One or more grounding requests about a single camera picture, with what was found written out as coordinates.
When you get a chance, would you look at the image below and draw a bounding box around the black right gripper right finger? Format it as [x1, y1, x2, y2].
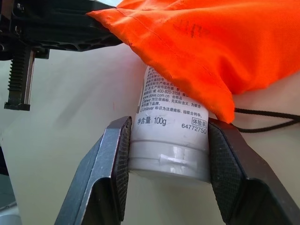
[208, 118, 300, 225]

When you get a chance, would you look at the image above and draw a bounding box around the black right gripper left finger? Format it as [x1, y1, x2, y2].
[55, 115, 133, 225]

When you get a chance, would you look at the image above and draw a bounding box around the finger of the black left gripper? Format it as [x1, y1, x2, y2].
[21, 20, 123, 53]
[21, 0, 118, 24]

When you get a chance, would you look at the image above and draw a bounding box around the white cosmetic tube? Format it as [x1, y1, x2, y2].
[129, 64, 210, 184]

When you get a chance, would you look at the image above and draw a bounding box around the orange fabric pouch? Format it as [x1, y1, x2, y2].
[86, 0, 300, 124]

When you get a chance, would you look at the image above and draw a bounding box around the black drawstring cord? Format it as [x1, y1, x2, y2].
[233, 107, 300, 135]

